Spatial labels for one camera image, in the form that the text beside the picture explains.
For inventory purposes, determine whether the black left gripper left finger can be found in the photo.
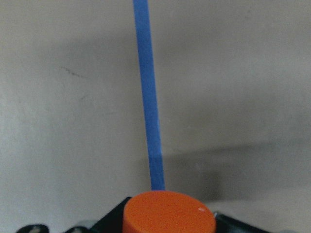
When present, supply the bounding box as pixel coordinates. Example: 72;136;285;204
89;197;131;233

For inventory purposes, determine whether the orange cylinder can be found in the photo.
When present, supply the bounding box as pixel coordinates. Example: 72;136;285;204
122;191;216;233

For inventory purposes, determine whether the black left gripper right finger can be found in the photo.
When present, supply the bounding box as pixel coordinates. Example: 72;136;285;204
215;213;267;233

